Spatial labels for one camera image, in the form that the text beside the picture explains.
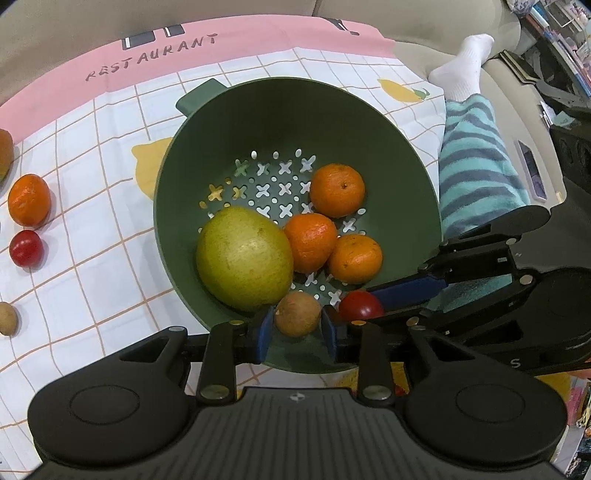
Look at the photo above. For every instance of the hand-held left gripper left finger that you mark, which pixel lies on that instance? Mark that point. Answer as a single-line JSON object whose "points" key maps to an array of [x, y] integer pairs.
{"points": [[265, 339]]}

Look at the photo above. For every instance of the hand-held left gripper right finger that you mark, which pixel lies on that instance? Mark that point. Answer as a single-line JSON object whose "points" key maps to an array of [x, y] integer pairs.
{"points": [[328, 339]]}

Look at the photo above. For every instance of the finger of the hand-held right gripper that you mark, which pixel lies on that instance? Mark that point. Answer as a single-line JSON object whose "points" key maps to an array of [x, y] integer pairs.
{"points": [[406, 290], [438, 318]]}

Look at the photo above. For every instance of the small brown fruit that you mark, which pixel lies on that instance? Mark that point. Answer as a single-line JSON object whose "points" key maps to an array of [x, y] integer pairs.
{"points": [[298, 314], [7, 318]]}

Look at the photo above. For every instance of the red cherry tomato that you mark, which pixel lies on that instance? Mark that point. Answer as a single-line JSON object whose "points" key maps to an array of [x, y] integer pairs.
{"points": [[27, 248], [358, 304]]}

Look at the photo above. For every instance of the orange mandarin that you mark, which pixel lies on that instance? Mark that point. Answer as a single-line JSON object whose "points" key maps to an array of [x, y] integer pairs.
{"points": [[310, 242], [355, 258], [28, 199], [337, 190]]}

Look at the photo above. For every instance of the green pear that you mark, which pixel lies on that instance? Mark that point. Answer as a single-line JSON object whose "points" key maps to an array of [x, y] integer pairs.
{"points": [[242, 258]]}

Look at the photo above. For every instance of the green colander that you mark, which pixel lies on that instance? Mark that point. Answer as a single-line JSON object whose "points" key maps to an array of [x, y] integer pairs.
{"points": [[286, 120]]}

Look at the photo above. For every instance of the orange snack packet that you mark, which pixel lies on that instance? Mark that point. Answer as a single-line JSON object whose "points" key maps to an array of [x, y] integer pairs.
{"points": [[554, 383]]}

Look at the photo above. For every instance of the pink snack packet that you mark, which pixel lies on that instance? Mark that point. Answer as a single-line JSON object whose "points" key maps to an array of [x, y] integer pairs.
{"points": [[581, 406]]}

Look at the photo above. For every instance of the small grey device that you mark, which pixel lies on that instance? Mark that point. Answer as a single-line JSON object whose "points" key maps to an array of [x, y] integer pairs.
{"points": [[531, 168]]}

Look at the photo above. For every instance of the person's right leg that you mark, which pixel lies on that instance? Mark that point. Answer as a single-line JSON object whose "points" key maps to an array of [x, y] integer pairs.
{"points": [[471, 152]]}

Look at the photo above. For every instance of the pink checked printed cloth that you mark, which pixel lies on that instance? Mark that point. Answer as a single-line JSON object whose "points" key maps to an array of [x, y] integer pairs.
{"points": [[92, 138]]}

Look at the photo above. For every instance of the stack of books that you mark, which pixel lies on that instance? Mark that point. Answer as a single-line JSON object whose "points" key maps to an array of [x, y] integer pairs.
{"points": [[554, 27]]}

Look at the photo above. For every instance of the red green mango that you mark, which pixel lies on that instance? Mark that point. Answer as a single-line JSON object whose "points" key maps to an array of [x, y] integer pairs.
{"points": [[4, 154]]}

